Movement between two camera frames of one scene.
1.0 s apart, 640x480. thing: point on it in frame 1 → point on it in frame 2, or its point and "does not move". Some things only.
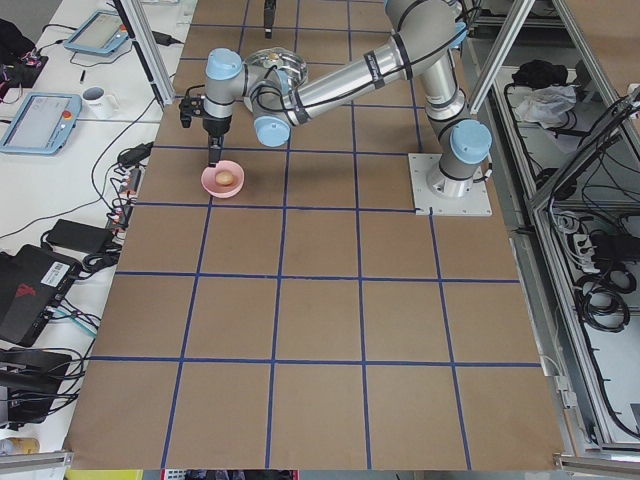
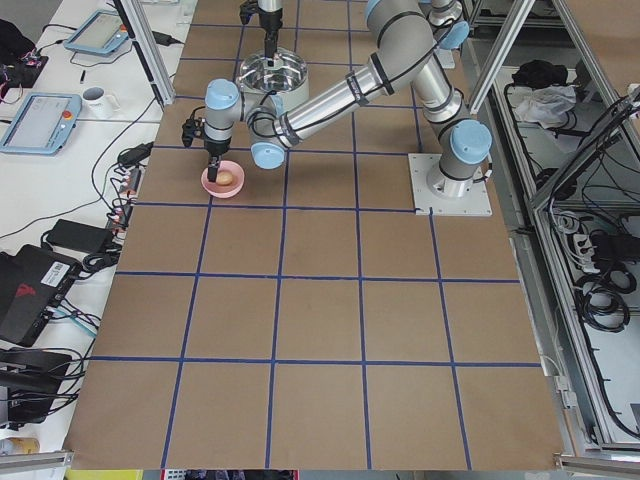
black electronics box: x=33 y=281 does not move
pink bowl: x=225 y=180 does not move
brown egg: x=224 y=178 does not move
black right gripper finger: x=268 y=24 → x=270 y=46
